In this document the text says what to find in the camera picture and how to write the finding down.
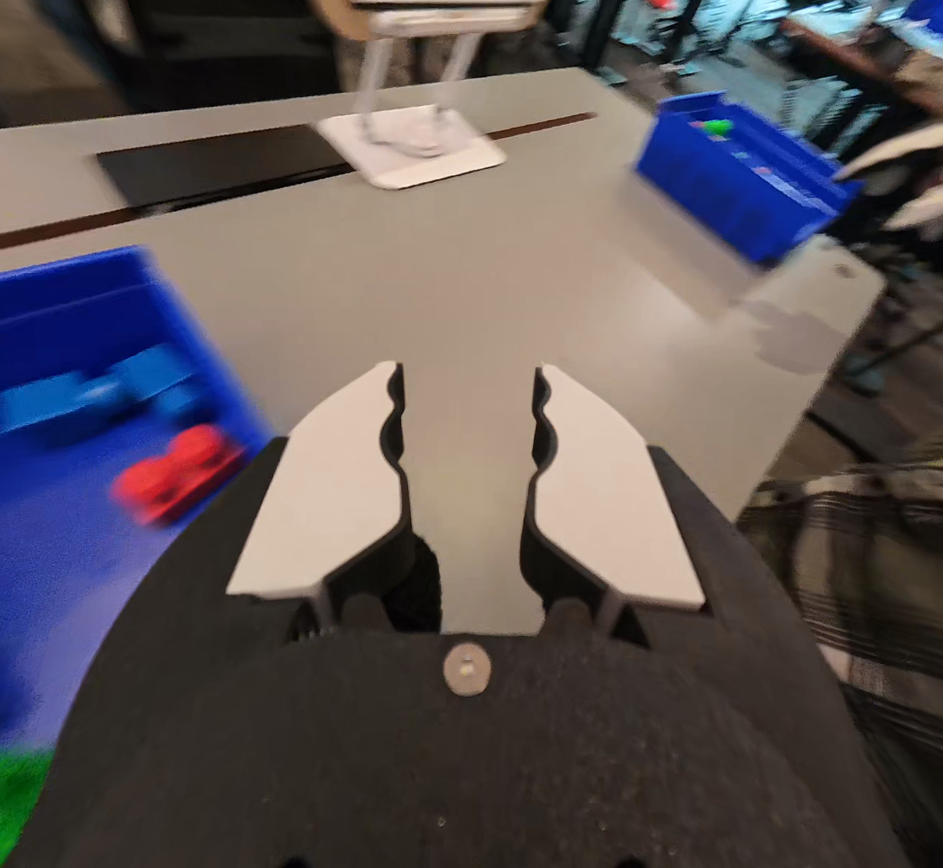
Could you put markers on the person's plaid shirt torso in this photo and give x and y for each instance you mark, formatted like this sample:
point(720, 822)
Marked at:
point(847, 551)

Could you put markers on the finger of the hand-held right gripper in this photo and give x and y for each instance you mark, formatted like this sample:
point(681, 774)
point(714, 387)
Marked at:
point(906, 154)
point(924, 214)

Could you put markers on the white document stand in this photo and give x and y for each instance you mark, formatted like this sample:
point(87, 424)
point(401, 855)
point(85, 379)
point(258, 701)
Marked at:
point(412, 161)

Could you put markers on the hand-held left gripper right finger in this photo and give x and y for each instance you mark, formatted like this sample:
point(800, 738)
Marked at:
point(611, 507)

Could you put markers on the green single-stud block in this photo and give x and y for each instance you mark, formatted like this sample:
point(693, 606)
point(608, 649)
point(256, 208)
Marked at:
point(22, 794)

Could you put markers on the red two-stud block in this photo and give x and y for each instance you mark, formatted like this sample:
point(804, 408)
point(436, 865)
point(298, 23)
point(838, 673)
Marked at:
point(177, 474)

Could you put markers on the blue plastic bin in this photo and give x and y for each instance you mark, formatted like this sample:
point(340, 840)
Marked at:
point(737, 198)
point(44, 279)

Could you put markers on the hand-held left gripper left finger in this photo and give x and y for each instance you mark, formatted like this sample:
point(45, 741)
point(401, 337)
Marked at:
point(317, 500)

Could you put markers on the blue single-stud block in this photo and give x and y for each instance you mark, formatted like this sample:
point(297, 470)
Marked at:
point(44, 408)
point(155, 374)

